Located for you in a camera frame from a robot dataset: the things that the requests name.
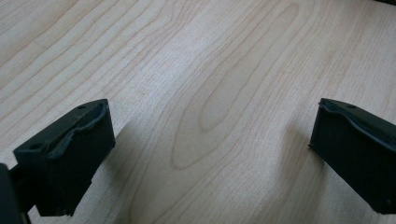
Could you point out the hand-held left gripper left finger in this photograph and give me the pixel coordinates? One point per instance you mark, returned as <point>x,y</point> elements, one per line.
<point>62,161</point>

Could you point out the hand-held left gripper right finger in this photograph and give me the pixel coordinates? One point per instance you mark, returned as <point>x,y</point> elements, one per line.
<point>358,161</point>

